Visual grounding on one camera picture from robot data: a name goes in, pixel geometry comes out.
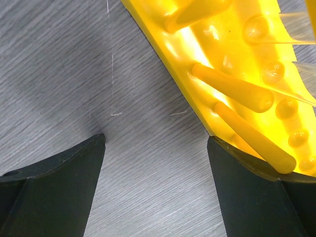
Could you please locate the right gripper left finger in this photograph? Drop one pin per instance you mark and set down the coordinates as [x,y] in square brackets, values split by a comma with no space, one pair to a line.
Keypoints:
[52,197]

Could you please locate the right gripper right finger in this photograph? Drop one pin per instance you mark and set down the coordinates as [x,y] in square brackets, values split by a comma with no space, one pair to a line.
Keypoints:
[256,200]

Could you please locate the glass test tube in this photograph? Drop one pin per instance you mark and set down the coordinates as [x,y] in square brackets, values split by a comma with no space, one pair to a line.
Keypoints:
[294,79]
[279,28]

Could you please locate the yellow test tube rack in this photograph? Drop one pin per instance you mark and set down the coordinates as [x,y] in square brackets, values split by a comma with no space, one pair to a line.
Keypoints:
[201,44]

